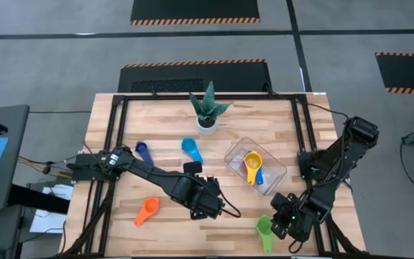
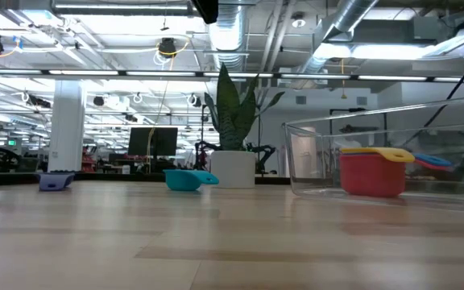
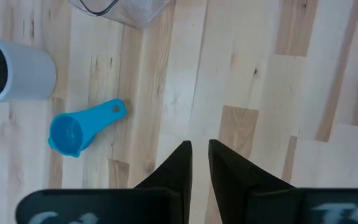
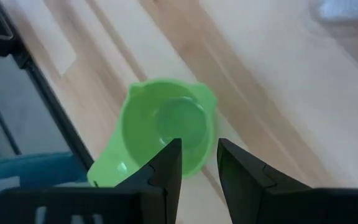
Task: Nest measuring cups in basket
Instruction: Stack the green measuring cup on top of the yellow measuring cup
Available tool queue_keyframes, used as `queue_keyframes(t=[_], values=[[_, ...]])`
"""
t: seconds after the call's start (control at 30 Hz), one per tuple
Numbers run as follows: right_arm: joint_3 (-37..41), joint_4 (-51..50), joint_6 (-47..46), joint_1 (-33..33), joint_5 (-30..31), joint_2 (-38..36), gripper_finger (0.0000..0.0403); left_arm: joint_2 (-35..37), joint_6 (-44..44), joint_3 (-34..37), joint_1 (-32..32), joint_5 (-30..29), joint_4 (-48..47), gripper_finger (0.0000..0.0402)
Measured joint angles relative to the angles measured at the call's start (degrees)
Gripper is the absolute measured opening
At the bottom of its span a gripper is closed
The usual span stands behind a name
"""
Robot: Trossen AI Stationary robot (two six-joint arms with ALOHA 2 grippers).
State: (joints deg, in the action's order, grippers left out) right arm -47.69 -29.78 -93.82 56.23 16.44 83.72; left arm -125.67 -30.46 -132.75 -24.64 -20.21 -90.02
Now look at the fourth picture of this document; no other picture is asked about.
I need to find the green measuring cup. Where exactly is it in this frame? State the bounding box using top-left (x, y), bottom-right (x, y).
top-left (86, 78), bottom-right (219, 188)

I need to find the person's leg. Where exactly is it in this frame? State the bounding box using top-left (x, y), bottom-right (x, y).
top-left (0, 151), bottom-right (88, 189)

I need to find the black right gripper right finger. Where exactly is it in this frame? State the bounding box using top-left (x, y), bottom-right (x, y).
top-left (216, 138), bottom-right (358, 224)

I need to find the black aluminium table frame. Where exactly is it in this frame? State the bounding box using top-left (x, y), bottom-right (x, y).
top-left (0, 0), bottom-right (94, 171)

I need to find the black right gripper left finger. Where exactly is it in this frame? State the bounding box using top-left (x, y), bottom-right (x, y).
top-left (0, 138), bottom-right (183, 224)

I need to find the clear plastic basket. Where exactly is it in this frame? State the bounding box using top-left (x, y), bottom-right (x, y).
top-left (310, 0), bottom-right (358, 23)

